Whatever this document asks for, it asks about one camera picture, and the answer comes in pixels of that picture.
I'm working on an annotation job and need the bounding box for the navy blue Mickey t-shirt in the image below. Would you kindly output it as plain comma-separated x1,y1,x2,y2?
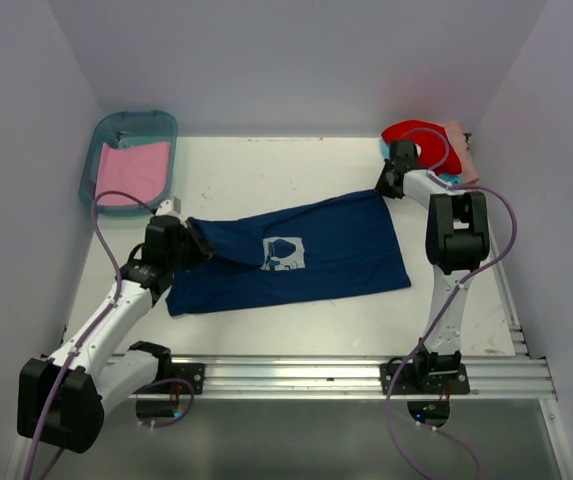
166,190,411,316

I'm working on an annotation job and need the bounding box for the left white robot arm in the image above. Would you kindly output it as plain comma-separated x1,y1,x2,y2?
17,215,214,453

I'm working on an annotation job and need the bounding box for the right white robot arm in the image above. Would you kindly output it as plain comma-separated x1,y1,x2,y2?
376,140,490,393

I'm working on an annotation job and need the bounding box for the pink beige folded t-shirt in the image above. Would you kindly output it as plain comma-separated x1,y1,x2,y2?
443,122,479,184

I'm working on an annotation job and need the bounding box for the pink t-shirt in bin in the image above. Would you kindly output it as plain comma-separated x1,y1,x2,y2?
95,142,171,204

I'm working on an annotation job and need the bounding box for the teal plastic bin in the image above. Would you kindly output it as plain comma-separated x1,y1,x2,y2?
78,110,178,217

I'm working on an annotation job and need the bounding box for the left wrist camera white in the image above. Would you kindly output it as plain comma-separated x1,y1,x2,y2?
155,196,182,217

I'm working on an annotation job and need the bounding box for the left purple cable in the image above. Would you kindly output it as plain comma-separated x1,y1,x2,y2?
20,190,197,480

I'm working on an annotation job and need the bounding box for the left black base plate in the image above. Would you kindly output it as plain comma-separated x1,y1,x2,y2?
170,362,206,395

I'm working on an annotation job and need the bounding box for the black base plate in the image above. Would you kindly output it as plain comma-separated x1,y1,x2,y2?
170,362,206,395
379,356,471,395

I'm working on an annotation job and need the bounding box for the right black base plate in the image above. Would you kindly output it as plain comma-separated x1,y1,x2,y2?
379,356,471,395

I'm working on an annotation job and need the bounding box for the aluminium mounting rail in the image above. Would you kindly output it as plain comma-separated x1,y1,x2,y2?
172,356,556,400

